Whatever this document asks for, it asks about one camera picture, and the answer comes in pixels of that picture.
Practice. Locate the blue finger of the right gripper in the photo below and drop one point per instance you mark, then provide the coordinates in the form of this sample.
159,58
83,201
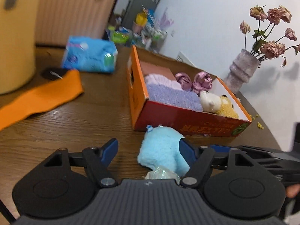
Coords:
219,148

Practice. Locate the light blue plush puff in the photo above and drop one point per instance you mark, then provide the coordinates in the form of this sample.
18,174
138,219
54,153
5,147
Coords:
160,148

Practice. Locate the purple woven cloth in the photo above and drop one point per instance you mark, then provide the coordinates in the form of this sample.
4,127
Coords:
174,97

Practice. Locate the lavender fluffy headband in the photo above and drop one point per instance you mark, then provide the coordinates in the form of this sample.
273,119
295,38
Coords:
158,79

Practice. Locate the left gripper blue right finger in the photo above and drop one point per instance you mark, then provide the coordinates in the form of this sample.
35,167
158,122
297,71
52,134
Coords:
188,152

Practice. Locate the yellow thermos jug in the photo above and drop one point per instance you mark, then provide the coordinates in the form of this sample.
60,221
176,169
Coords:
18,22

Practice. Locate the yellow bucket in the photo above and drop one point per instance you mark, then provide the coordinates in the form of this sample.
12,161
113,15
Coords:
141,19

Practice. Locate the iridescent mesh bath pouf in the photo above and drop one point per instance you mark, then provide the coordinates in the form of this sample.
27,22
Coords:
160,173

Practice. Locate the pink textured vase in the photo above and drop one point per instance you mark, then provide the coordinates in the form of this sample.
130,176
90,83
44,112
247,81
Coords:
241,70

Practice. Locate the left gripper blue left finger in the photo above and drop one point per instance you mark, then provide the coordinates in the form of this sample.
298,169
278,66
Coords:
108,151

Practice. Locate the wire storage rack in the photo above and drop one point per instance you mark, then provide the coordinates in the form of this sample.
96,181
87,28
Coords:
153,39

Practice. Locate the dried pink roses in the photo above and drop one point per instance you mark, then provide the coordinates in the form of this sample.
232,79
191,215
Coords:
264,47

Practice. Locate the pink ribbed suitcase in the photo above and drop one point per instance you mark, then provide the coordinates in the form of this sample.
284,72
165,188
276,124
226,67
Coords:
57,20

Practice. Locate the white board against wall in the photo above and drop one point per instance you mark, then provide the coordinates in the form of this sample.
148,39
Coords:
182,58

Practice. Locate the green detergent bag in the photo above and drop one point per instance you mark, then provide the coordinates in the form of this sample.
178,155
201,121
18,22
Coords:
119,38

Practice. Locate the orange plastic shoehorn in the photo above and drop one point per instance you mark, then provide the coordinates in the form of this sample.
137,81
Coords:
42,99

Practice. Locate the hand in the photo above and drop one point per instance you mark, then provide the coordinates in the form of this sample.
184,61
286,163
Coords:
292,191

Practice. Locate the pink layered sponge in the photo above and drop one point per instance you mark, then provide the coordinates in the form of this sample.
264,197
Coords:
148,68

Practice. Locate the red cardboard box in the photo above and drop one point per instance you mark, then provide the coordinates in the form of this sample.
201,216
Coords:
188,122

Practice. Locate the blue wet wipes pack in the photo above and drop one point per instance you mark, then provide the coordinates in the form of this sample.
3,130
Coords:
86,54

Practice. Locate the pink satin bow scrunchie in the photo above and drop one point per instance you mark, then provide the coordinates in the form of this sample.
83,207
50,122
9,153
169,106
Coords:
202,81

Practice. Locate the white yellow plush toy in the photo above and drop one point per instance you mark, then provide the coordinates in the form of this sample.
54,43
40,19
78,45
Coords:
219,105

